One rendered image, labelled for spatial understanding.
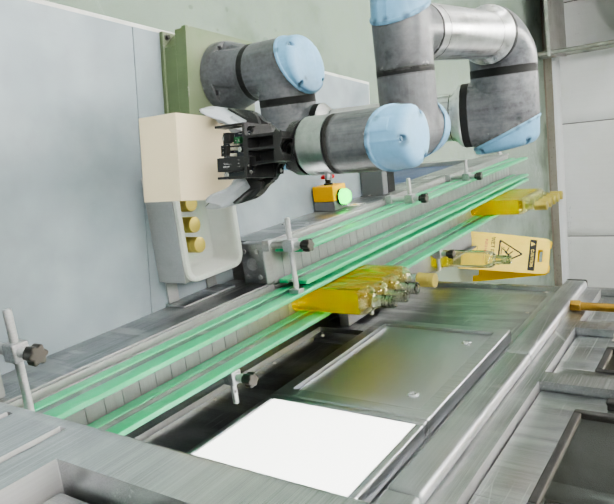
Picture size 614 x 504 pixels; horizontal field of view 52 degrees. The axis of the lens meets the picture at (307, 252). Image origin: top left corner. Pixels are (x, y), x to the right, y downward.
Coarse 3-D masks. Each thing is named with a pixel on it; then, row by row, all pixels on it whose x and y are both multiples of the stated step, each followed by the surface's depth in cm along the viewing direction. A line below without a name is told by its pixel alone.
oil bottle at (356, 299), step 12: (324, 288) 144; (336, 288) 142; (348, 288) 141; (360, 288) 140; (372, 288) 140; (300, 300) 147; (312, 300) 145; (324, 300) 143; (336, 300) 141; (348, 300) 139; (360, 300) 138; (336, 312) 142; (348, 312) 140; (360, 312) 138
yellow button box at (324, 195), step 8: (328, 184) 177; (336, 184) 176; (344, 184) 179; (320, 192) 176; (328, 192) 175; (336, 192) 175; (320, 200) 177; (328, 200) 175; (336, 200) 176; (320, 208) 178; (328, 208) 176; (336, 208) 175
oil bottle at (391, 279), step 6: (342, 276) 154; (348, 276) 153; (354, 276) 152; (360, 276) 151; (366, 276) 151; (372, 276) 150; (378, 276) 149; (384, 276) 148; (390, 276) 148; (396, 276) 149; (390, 282) 147; (396, 282) 147; (390, 288) 147
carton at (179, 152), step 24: (144, 120) 89; (168, 120) 87; (192, 120) 88; (144, 144) 90; (168, 144) 87; (192, 144) 89; (216, 144) 93; (144, 168) 90; (168, 168) 88; (192, 168) 89; (216, 168) 93; (144, 192) 91; (168, 192) 88; (192, 192) 89
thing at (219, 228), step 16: (176, 208) 125; (224, 208) 139; (176, 224) 126; (208, 224) 142; (224, 224) 140; (208, 240) 142; (224, 240) 141; (240, 240) 140; (192, 256) 138; (208, 256) 142; (224, 256) 142; (240, 256) 140; (192, 272) 132; (208, 272) 132
